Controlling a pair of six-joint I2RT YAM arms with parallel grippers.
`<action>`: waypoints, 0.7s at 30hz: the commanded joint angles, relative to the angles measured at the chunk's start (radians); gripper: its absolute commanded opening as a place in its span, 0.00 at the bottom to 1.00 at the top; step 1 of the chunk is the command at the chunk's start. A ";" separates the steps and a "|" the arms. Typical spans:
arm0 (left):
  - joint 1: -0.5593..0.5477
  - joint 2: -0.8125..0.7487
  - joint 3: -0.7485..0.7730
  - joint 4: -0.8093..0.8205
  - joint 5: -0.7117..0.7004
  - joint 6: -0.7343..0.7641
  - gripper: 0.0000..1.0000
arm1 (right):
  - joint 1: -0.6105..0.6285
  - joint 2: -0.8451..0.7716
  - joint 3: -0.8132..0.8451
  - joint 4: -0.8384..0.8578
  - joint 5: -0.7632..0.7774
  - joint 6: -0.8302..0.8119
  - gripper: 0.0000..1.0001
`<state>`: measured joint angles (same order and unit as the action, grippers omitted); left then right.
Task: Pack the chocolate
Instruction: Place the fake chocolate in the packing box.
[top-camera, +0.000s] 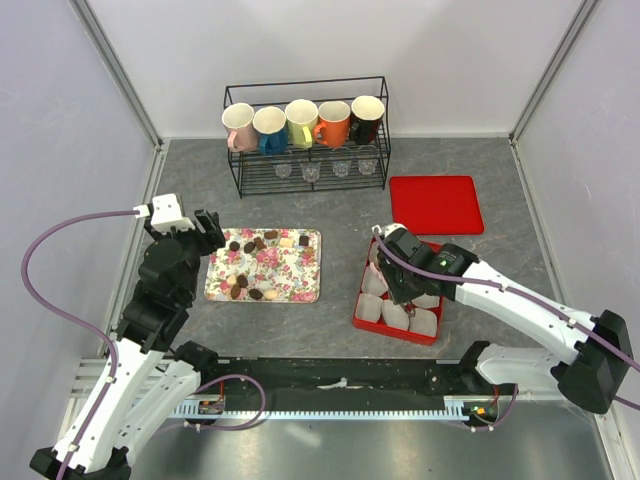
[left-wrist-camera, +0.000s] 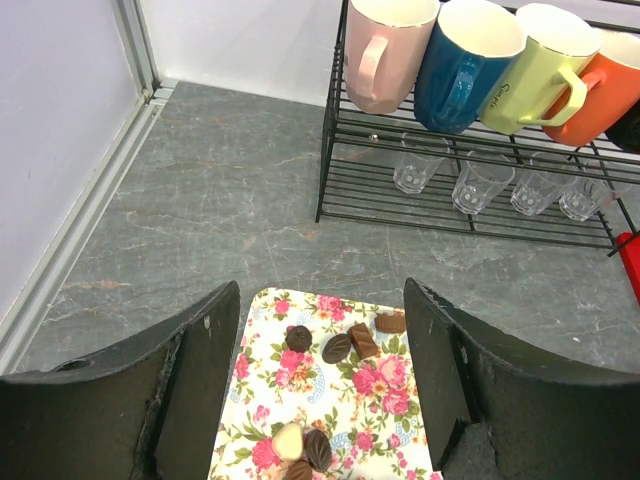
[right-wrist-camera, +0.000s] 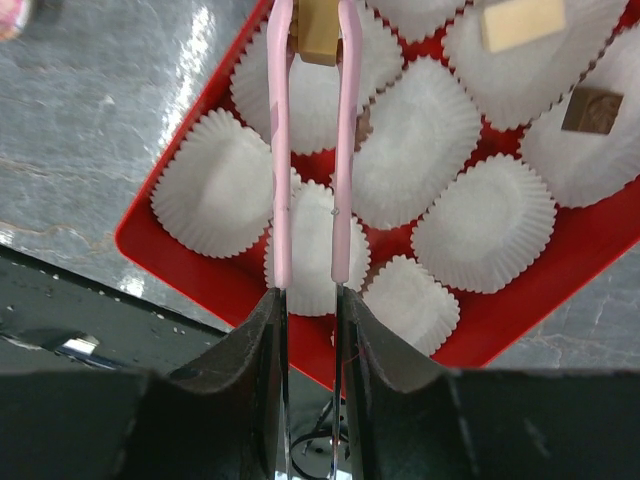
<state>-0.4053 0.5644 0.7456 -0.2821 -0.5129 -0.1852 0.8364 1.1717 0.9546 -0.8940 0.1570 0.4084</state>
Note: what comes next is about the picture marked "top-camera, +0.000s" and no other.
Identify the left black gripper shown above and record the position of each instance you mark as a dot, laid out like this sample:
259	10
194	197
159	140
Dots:
211	221

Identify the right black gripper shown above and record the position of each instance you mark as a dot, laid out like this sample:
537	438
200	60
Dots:
398	295

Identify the red chocolate box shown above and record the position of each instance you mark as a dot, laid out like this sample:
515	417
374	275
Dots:
417	321

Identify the floral serving tray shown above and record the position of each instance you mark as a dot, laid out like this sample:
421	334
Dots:
294	272

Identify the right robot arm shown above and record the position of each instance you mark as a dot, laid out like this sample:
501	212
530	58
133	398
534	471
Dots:
585	357

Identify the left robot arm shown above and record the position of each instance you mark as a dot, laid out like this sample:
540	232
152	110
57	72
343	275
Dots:
117	421

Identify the brown oval chocolate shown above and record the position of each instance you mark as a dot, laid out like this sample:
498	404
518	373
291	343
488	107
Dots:
242	281

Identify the dark oval chocolate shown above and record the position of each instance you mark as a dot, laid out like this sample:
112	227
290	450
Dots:
255	294

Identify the red box lid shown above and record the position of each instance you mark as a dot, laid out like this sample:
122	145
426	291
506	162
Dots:
436	205

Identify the clear glass cup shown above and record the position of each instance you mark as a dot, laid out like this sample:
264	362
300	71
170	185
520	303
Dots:
310	171
282	170
367	166
341	168

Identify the pink mug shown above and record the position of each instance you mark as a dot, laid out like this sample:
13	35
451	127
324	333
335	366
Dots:
237	120

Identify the blue mug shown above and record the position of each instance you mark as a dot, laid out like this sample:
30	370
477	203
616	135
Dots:
271	125

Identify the yellow-green mug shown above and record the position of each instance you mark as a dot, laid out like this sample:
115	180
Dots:
302	117

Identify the orange mug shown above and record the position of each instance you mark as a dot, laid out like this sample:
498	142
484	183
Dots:
333	124

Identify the black and red mug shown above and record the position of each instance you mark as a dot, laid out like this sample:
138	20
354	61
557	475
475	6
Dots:
366	114

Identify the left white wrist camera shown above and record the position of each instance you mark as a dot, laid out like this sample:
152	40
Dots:
165	213

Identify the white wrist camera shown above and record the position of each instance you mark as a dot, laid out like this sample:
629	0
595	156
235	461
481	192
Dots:
165	213
383	231

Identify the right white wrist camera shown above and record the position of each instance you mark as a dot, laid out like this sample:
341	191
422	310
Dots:
383	231

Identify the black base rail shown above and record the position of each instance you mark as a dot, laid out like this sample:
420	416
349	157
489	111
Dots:
345	385

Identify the black wire mug rack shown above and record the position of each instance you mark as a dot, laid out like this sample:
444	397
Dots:
253	173

